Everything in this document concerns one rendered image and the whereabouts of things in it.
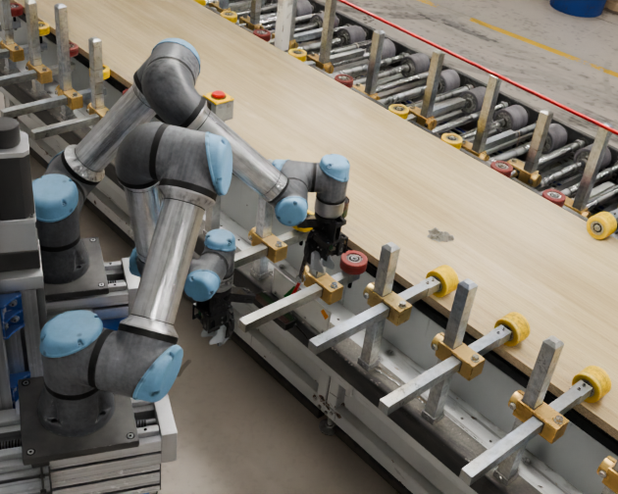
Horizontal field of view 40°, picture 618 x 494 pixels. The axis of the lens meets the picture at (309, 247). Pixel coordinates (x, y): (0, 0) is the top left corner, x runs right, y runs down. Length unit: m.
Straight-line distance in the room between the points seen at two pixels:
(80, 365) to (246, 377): 1.78
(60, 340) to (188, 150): 0.43
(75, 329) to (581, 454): 1.35
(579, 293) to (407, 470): 0.84
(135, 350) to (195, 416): 1.62
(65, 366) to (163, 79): 0.64
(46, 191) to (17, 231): 0.30
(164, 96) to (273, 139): 1.25
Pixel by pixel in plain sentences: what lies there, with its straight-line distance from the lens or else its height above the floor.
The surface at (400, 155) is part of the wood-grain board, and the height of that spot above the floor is 0.90.
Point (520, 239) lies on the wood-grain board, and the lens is 2.77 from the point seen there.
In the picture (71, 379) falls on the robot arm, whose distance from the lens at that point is 1.69.
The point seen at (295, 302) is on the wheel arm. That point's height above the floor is 0.86.
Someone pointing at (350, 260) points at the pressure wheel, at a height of 0.90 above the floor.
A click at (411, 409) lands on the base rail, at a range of 2.37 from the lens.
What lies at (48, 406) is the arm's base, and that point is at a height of 1.09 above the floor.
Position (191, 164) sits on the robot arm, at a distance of 1.66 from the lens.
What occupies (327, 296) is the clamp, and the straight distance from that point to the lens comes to 2.44.
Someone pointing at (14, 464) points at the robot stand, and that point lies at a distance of 1.84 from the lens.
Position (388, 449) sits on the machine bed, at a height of 0.17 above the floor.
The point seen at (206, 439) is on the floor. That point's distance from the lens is 3.15.
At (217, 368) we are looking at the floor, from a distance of 3.41.
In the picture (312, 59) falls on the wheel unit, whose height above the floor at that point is 0.85.
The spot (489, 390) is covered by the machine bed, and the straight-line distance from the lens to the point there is 2.47.
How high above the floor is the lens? 2.37
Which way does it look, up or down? 35 degrees down
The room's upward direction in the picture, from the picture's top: 7 degrees clockwise
